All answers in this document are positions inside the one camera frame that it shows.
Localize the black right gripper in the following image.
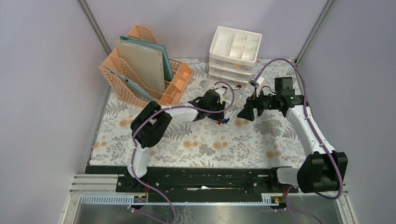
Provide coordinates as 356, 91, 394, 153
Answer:
237, 87, 280, 122

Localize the blue cap whiteboard marker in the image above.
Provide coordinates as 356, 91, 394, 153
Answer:
221, 112, 232, 124

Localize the teal file folder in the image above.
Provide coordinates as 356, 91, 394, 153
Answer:
120, 36, 173, 82

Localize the white plastic drawer unit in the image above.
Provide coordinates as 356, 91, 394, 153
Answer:
208, 26, 262, 97

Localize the beige file folder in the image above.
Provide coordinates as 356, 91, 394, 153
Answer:
116, 40, 165, 93

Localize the light blue clipboard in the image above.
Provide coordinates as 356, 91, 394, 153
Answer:
101, 64, 155, 107

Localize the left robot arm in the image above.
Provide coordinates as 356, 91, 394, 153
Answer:
127, 88, 226, 192

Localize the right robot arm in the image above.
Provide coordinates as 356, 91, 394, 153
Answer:
237, 77, 348, 193

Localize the floral patterned table mat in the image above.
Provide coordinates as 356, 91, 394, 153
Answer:
90, 58, 322, 170

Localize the orange plastic file organizer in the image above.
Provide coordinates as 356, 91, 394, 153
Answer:
99, 25, 194, 119

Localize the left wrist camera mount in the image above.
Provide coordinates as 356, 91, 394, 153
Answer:
214, 87, 227, 102

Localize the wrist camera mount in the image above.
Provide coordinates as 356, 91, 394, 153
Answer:
214, 87, 227, 102
248, 77, 264, 97

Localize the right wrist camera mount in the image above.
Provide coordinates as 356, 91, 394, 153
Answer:
248, 77, 264, 97

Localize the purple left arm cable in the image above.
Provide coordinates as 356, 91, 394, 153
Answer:
130, 81, 236, 224

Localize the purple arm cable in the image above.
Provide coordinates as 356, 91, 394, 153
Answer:
130, 81, 236, 224
252, 58, 344, 224

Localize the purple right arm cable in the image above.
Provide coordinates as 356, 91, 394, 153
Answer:
252, 58, 344, 224

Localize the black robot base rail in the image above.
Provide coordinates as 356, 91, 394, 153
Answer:
85, 166, 289, 203

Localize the right aluminium frame post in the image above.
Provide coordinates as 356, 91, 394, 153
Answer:
294, 0, 335, 65

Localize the aluminium frame post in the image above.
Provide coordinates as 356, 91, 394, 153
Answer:
294, 0, 335, 65
77, 0, 112, 55

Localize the left aluminium frame post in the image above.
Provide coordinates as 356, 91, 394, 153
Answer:
77, 0, 112, 55

